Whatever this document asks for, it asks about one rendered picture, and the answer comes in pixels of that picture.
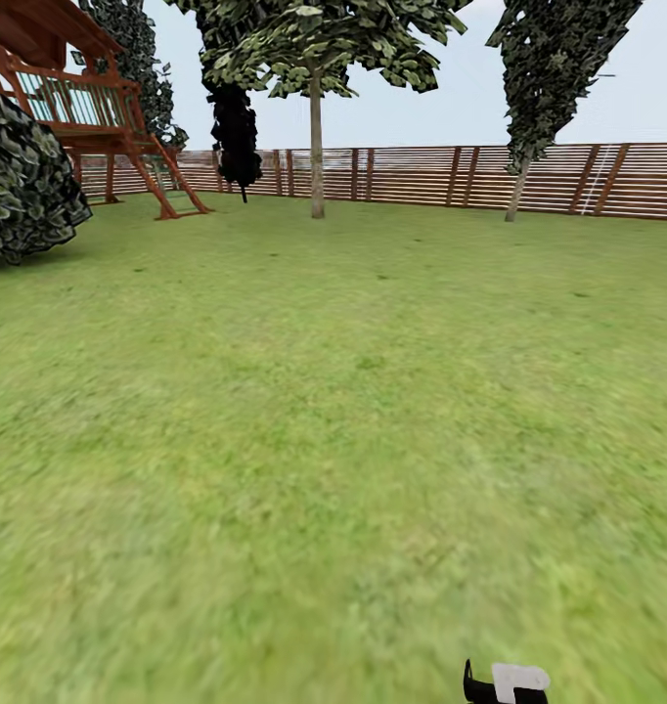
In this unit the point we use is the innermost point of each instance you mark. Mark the bush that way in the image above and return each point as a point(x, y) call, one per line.
point(40, 204)

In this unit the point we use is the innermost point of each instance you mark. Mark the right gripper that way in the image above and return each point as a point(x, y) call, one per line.
point(484, 693)

